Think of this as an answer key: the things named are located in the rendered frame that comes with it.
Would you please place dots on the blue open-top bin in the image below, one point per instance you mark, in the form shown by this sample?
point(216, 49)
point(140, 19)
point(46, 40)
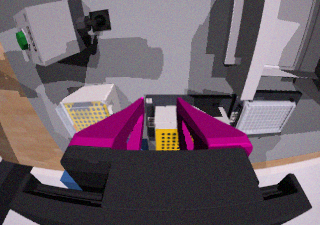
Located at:
point(67, 178)

